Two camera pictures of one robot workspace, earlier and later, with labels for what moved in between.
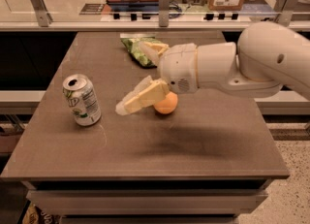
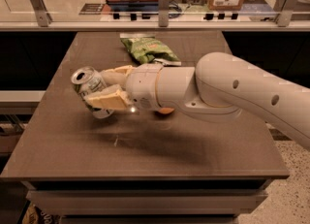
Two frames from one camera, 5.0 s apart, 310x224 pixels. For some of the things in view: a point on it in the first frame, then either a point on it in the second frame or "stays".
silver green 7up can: (82, 100) → (87, 80)
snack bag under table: (36, 214) stays
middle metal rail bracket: (164, 4) stays
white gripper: (178, 67) → (141, 83)
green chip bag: (132, 45) stays
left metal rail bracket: (45, 16) stays
